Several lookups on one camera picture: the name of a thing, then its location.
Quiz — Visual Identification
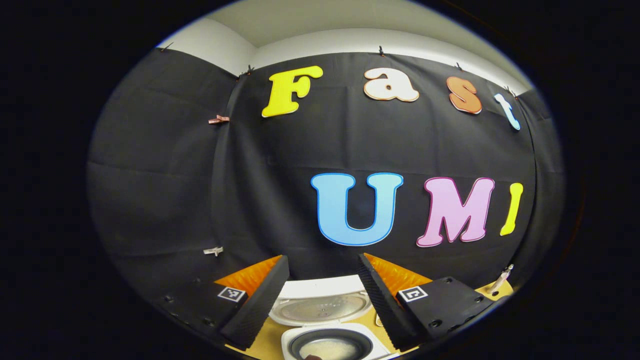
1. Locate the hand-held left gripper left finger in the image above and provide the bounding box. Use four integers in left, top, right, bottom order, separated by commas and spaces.
155, 254, 291, 351

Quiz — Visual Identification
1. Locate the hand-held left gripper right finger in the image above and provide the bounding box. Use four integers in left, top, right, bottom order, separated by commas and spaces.
356, 252, 496, 352

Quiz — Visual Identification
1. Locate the white rice cooker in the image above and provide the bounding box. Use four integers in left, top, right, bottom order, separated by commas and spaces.
268, 277, 401, 360

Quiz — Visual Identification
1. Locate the small white rice portion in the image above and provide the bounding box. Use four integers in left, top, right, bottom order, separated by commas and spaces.
299, 342, 366, 360

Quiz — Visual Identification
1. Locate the clear bottle with white label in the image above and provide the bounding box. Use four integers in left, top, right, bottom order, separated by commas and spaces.
487, 264, 514, 296

